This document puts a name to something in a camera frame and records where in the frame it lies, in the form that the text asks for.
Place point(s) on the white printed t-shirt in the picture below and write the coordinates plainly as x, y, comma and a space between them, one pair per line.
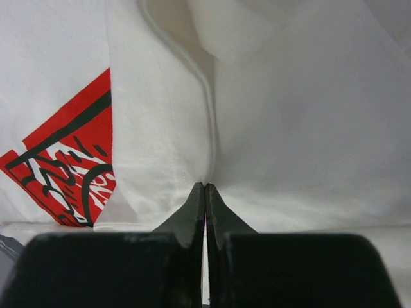
296, 113

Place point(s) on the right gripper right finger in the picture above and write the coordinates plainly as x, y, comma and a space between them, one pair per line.
249, 269

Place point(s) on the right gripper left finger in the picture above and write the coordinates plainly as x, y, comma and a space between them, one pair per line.
161, 268

